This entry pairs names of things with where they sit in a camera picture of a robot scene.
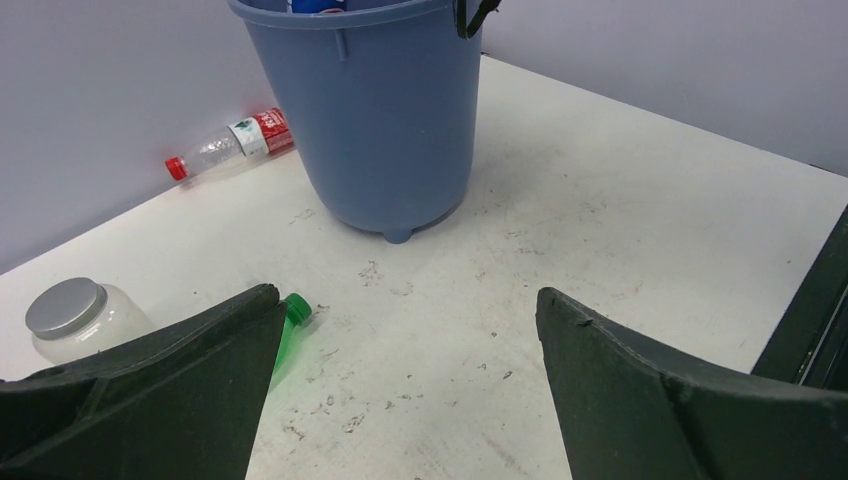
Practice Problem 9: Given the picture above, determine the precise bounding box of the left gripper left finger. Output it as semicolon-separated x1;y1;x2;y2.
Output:
1;284;286;479

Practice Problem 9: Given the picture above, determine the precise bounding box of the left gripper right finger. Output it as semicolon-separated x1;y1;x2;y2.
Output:
536;287;847;479

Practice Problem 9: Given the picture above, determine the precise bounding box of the pepsi bottle blue cap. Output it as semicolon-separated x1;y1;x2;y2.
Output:
287;0;348;14

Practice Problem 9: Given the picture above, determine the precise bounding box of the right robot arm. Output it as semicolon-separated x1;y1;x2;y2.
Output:
453;0;501;40

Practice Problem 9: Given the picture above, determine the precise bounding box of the blue plastic bin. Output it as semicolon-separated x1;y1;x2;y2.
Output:
230;1;482;244

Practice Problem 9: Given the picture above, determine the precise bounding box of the green plastic bottle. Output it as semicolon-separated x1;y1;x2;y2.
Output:
268;293;313;392

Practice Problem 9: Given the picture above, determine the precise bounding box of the clear jar silver lid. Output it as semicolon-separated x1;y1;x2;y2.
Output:
24;276;157;367

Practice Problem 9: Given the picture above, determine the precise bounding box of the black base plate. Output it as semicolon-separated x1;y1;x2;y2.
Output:
751;212;847;393

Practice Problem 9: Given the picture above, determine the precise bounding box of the red cap bottle by wall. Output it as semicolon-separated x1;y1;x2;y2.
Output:
164;108;294;182

